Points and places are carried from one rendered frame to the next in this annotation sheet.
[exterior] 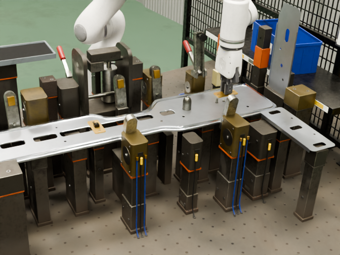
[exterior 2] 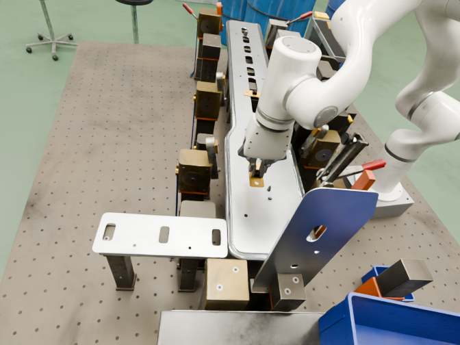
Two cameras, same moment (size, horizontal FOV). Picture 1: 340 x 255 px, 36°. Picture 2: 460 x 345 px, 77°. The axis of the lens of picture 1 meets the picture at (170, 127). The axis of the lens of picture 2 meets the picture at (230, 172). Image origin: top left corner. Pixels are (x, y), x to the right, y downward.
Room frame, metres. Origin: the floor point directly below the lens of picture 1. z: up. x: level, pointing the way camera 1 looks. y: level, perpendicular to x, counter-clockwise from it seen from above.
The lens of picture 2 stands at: (1.78, -0.70, 1.60)
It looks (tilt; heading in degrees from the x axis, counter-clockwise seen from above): 47 degrees down; 107
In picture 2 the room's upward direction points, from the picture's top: 13 degrees clockwise
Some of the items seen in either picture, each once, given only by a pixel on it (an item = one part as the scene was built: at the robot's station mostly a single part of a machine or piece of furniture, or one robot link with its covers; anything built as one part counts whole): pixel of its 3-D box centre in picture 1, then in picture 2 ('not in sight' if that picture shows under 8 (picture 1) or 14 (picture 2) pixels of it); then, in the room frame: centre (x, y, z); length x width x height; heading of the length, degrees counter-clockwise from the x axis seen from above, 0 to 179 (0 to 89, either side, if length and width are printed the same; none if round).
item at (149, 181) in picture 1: (144, 155); not in sight; (1.60, 0.08, 0.84); 0.12 x 0.05 x 0.29; 28
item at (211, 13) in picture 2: not in sight; (204, 47); (1.06, 0.67, 0.88); 0.14 x 0.09 x 0.36; 28
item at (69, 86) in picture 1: (68, 128); not in sight; (1.69, 0.38, 0.89); 0.12 x 0.07 x 0.38; 28
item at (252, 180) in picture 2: (225, 92); (256, 173); (1.69, -0.19, 1.06); 0.08 x 0.04 x 0.01; 119
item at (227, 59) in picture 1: (229, 58); (268, 135); (1.69, -0.19, 1.19); 0.10 x 0.07 x 0.11; 29
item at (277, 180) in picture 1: (278, 156); (189, 264); (1.64, -0.40, 0.84); 0.05 x 0.05 x 0.29; 28
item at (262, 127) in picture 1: (260, 163); (189, 238); (1.59, -0.33, 0.84); 0.12 x 0.07 x 0.28; 28
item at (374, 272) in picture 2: not in sight; (385, 287); (2.20, -0.10, 0.74); 0.11 x 0.10 x 0.09; 118
